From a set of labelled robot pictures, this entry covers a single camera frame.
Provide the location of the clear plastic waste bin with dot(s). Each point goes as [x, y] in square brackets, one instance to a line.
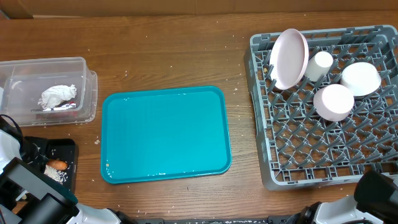
[23, 81]

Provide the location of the grey dishwasher rack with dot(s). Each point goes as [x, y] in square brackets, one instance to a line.
[296, 147]

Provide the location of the small white round plate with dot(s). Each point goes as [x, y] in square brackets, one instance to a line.
[333, 102]

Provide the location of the white napkin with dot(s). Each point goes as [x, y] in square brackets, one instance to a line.
[56, 95]

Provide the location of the white bowl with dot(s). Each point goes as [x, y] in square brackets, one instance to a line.
[361, 78]

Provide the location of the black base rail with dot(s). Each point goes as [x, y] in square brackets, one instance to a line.
[274, 219]

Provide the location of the large white round plate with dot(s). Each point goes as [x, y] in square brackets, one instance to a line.
[289, 58]

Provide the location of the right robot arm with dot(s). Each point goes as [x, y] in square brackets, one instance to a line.
[374, 201]

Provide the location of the orange carrot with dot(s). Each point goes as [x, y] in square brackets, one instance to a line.
[57, 164]

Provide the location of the black waste tray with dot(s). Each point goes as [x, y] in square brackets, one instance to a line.
[65, 150]

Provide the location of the white cup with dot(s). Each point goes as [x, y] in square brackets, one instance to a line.
[318, 65]

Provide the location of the red snack wrapper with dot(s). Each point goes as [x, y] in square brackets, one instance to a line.
[64, 106]

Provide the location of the food scraps rice pile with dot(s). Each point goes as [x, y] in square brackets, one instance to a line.
[57, 175]

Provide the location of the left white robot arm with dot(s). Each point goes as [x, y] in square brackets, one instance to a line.
[28, 195]

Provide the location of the teal plastic serving tray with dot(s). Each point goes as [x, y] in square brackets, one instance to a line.
[164, 134]

